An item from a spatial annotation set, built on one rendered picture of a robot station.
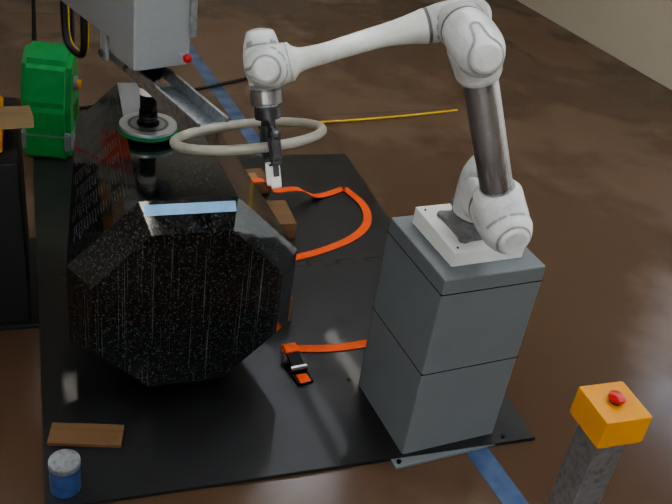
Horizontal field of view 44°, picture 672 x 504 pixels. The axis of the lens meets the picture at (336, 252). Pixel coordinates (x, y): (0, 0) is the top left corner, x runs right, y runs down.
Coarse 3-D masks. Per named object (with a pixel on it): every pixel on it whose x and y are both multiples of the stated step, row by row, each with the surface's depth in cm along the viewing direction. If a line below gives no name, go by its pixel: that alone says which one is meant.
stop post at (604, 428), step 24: (600, 384) 189; (624, 384) 190; (576, 408) 189; (600, 408) 182; (624, 408) 183; (576, 432) 193; (600, 432) 181; (624, 432) 182; (576, 456) 194; (600, 456) 188; (576, 480) 194; (600, 480) 194
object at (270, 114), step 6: (258, 108) 236; (264, 108) 235; (270, 108) 235; (276, 108) 236; (258, 114) 236; (264, 114) 235; (270, 114) 236; (276, 114) 237; (258, 120) 237; (264, 120) 237; (270, 120) 236; (264, 126) 240; (270, 126) 236; (276, 126) 237; (270, 132) 237; (270, 138) 240
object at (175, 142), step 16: (192, 128) 273; (208, 128) 278; (224, 128) 281; (320, 128) 257; (176, 144) 250; (192, 144) 245; (240, 144) 240; (256, 144) 240; (288, 144) 243; (304, 144) 247
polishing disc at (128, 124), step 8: (136, 112) 323; (120, 120) 316; (128, 120) 317; (136, 120) 318; (160, 120) 320; (168, 120) 321; (120, 128) 312; (128, 128) 311; (136, 128) 312; (144, 128) 313; (152, 128) 314; (160, 128) 315; (168, 128) 316; (176, 128) 318; (136, 136) 309; (144, 136) 308; (152, 136) 309; (160, 136) 310
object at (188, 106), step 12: (132, 72) 303; (168, 72) 305; (144, 84) 298; (180, 84) 300; (156, 96) 293; (168, 96) 287; (180, 96) 298; (192, 96) 295; (168, 108) 288; (180, 108) 281; (192, 108) 292; (204, 108) 290; (216, 108) 285; (180, 120) 283; (192, 120) 276; (204, 120) 286; (216, 120) 286; (228, 120) 281; (216, 132) 281
